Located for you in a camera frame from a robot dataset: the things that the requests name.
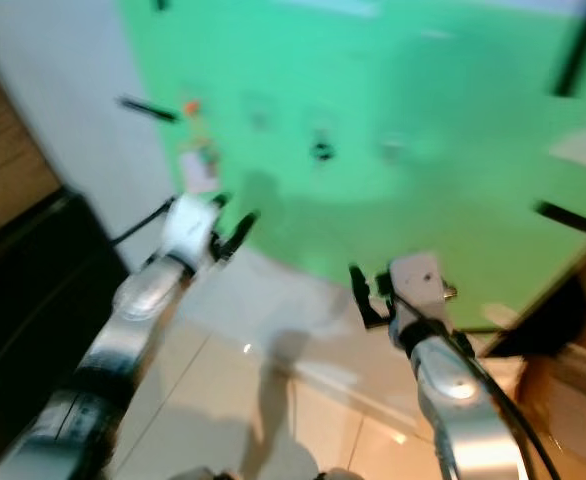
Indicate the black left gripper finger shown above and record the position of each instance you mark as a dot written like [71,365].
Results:
[239,236]

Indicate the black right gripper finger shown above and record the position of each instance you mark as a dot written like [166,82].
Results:
[365,297]

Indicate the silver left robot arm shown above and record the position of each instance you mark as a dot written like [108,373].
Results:
[133,310]

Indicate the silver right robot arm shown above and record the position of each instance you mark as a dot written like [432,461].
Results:
[458,400]

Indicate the keys with orange fob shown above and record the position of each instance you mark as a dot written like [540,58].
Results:
[191,108]

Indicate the white hanging tag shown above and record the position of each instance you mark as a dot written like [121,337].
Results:
[197,170]

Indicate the robot right leg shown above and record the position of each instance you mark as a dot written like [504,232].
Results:
[336,475]

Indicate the short black bar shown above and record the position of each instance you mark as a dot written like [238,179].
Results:
[573,220]

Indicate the plain brown box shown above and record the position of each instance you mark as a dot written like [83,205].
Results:
[573,400]

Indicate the brown wooden panel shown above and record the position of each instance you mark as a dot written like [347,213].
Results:
[8,150]

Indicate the black cabinet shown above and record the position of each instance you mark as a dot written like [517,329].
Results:
[33,320]

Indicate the long black pole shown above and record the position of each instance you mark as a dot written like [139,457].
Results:
[578,50]

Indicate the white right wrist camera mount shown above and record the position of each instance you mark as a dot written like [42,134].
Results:
[418,280]

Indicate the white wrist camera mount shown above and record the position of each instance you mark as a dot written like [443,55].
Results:
[191,230]
[418,280]

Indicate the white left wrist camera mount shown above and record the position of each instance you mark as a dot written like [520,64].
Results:
[191,230]

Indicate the clear wall hook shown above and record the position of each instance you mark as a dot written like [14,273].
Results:
[394,149]
[259,113]

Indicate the black wall peg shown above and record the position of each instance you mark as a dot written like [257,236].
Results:
[148,108]

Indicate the green wall board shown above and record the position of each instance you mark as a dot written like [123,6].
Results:
[383,80]

